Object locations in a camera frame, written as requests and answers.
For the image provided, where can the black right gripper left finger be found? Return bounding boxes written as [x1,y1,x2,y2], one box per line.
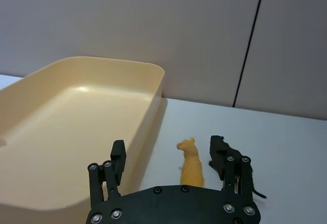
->
[87,140,128,207]

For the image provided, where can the yellow toy mouse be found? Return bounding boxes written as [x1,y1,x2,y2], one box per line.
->
[176,137,205,188]

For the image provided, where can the black toy mouse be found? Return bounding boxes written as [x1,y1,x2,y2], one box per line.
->
[207,136,267,199]

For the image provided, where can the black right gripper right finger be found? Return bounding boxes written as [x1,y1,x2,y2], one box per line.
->
[209,135,254,197]

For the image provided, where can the cream plastic bin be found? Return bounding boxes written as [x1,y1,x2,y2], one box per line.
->
[0,56,166,212]

